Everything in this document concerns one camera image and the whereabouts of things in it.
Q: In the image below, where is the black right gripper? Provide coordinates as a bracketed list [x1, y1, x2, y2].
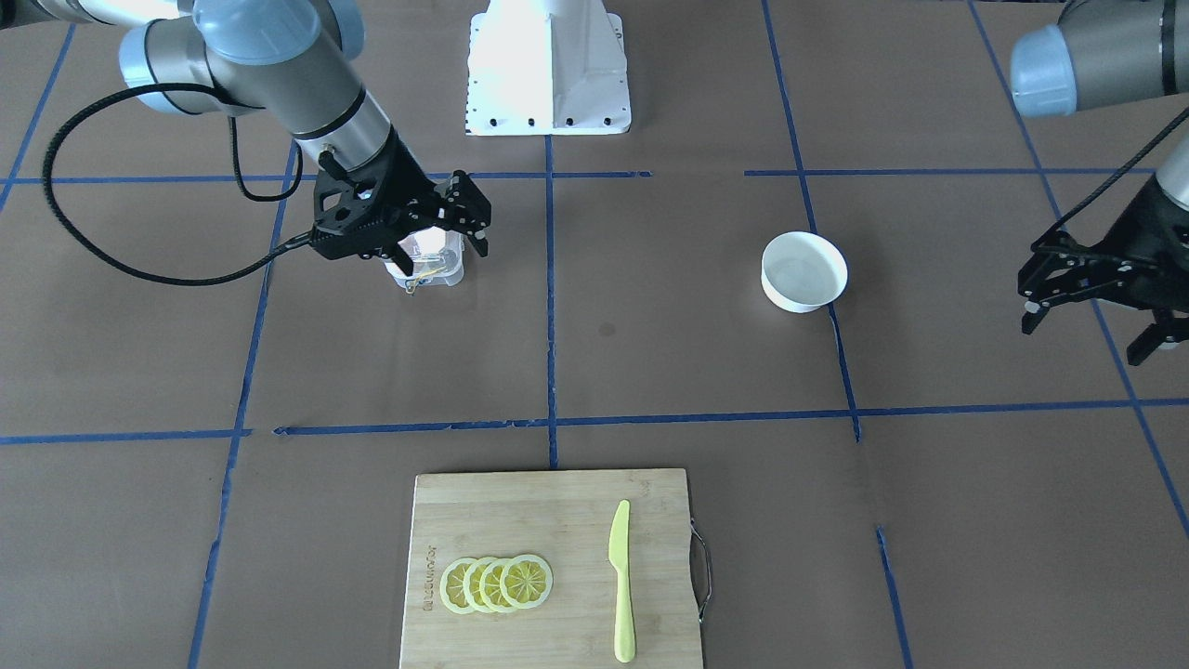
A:
[309, 131, 491, 278]

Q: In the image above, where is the yellow plastic knife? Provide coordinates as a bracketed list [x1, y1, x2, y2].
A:
[608, 499, 637, 663]

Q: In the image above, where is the white bowl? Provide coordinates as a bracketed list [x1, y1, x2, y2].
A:
[761, 231, 849, 314]

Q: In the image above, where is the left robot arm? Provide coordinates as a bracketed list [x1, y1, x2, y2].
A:
[1011, 1, 1188, 367]

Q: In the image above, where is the clear plastic egg box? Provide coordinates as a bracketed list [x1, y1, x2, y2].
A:
[384, 228, 464, 294]

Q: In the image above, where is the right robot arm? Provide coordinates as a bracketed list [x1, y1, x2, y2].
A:
[4, 1, 491, 285]

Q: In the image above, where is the wooden cutting board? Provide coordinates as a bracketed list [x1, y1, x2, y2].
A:
[400, 467, 704, 668]

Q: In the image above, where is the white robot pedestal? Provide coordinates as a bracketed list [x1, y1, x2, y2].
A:
[464, 1, 633, 137]

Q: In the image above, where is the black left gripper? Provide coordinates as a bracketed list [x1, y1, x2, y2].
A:
[1015, 177, 1188, 367]

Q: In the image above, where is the lemon slice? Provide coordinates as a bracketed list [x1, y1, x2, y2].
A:
[477, 557, 521, 614]
[438, 557, 477, 616]
[501, 554, 554, 610]
[463, 557, 493, 613]

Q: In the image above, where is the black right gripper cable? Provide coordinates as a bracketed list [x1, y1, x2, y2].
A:
[40, 84, 317, 288]

